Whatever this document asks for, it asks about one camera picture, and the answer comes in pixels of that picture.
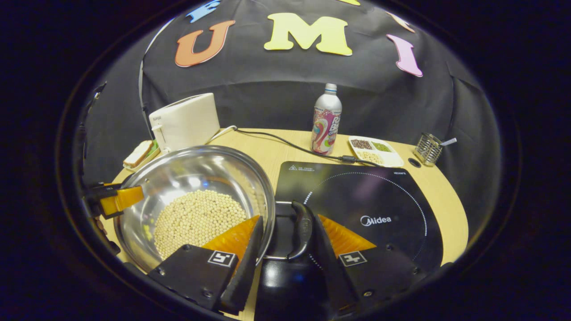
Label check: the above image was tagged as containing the white divided bean tray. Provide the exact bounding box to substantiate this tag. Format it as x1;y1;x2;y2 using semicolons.
348;136;404;168

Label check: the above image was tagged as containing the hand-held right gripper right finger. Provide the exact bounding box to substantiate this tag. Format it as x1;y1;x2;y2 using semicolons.
311;213;429;315

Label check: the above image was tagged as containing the black backdrop cloth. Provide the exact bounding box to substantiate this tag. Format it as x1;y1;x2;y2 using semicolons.
83;0;500;232

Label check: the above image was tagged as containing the small green plate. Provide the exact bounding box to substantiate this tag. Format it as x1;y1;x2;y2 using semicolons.
123;140;161;172

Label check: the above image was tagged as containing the pile of yellow beans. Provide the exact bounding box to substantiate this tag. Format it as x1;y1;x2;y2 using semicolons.
153;189;248;260

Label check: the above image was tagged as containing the stainless steel pot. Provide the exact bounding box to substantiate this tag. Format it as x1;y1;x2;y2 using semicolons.
114;145;315;272

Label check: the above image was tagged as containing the white toaster cable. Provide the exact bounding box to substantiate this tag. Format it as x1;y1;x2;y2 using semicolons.
207;125;238;144

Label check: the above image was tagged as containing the bread slice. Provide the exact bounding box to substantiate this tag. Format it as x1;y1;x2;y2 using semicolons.
124;140;154;168

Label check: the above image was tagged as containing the wire mesh holder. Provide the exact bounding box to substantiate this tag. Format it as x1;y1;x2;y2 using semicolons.
414;132;443;167

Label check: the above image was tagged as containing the white toaster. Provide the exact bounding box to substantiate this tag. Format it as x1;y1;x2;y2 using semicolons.
149;93;221;154

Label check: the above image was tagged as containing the silver drink bottle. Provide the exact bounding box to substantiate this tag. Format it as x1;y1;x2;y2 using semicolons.
311;83;343;156

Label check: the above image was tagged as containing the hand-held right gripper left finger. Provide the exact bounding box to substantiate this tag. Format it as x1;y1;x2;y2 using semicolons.
147;215;265;315

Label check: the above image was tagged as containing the black induction cooktop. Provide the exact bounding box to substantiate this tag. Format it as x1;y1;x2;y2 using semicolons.
254;160;443;321

